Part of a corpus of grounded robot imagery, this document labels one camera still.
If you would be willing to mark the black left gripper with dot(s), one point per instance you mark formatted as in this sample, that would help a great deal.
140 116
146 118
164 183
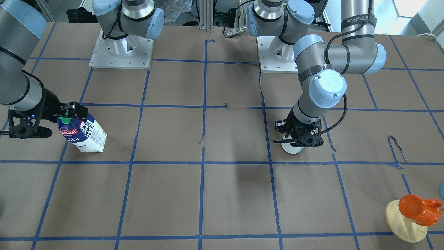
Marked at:
299 121

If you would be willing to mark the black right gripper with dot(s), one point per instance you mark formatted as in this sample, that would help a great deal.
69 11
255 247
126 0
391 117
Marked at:
52 103

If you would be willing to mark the blue white milk carton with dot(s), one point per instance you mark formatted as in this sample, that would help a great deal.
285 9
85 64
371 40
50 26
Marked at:
86 136

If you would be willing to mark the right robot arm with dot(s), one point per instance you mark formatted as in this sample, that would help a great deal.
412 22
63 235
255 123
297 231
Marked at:
22 27

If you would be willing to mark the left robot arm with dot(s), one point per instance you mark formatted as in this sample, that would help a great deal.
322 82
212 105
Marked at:
320 66

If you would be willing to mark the orange mug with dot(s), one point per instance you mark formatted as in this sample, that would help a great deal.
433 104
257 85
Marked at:
424 212

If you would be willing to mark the blue mug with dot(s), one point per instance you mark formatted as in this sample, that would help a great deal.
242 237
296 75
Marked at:
441 189

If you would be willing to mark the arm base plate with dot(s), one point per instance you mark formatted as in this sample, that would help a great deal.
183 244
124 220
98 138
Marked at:
132 52
275 56

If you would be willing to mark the aluminium frame post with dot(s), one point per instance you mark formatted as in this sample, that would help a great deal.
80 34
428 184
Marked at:
206 15

